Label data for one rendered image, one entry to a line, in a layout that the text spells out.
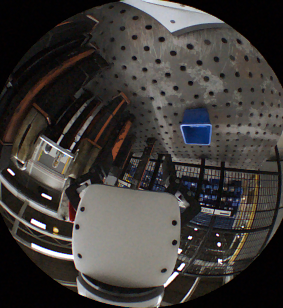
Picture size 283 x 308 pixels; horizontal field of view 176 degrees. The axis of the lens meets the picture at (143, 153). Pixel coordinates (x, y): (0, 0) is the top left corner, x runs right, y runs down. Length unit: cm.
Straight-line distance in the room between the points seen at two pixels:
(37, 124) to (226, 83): 47
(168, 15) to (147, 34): 11
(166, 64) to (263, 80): 30
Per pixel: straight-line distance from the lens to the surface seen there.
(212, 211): 42
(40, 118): 25
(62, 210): 36
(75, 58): 32
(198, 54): 29
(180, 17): 21
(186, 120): 31
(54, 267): 895
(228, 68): 31
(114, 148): 37
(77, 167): 28
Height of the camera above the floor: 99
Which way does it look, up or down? 20 degrees down
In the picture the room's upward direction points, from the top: 159 degrees counter-clockwise
